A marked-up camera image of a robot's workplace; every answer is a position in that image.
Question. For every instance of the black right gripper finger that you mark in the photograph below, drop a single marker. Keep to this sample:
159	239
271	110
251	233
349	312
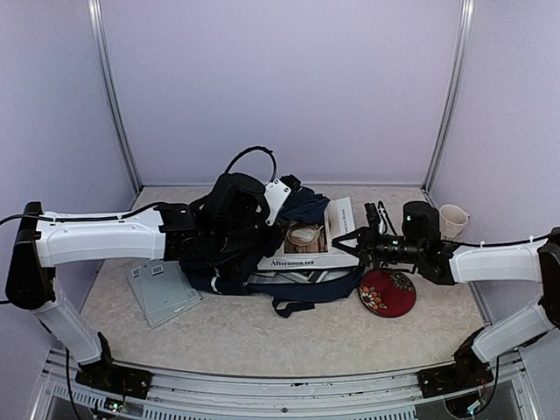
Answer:
352	251
346	237

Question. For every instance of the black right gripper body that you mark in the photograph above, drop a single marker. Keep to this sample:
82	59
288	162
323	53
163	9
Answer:
371	247

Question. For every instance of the white barcode book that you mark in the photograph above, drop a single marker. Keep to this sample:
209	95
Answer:
309	246

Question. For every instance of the navy blue student backpack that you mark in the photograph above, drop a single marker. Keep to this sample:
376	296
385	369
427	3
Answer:
230	278

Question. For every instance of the pale green thin book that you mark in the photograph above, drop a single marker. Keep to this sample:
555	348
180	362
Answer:
161	284
158	317

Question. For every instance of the grey ianra book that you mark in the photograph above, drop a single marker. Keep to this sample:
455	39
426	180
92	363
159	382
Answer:
297	276

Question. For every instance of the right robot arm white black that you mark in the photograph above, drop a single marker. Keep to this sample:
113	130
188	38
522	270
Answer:
445	262

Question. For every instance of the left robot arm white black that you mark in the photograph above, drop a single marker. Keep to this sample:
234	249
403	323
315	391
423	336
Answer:
239	214

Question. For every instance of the red floral plate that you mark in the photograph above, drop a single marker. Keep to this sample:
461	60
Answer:
387	294

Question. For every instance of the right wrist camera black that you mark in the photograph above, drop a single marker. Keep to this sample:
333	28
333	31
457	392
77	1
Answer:
375	214

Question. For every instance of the aluminium corner post right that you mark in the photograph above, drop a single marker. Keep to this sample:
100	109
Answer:
452	94

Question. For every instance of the aluminium corner post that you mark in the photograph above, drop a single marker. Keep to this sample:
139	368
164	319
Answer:
452	94
102	50

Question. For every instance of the aluminium corner post left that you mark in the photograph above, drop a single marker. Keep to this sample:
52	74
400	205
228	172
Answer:
102	50

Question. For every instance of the aluminium front rail frame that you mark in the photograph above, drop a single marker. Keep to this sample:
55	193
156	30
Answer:
176	394

